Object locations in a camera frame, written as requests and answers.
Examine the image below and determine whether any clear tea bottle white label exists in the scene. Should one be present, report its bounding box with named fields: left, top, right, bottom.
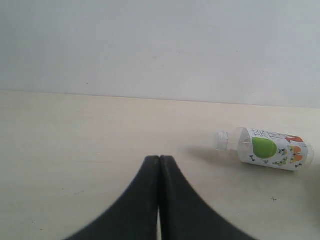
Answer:
left=215, top=127, right=315, bottom=172

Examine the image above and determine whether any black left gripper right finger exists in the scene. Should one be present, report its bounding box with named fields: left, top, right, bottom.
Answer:
left=159, top=156, right=253, bottom=240

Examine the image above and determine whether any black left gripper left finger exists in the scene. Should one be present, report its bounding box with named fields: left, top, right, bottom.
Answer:
left=68, top=156, right=160, bottom=240

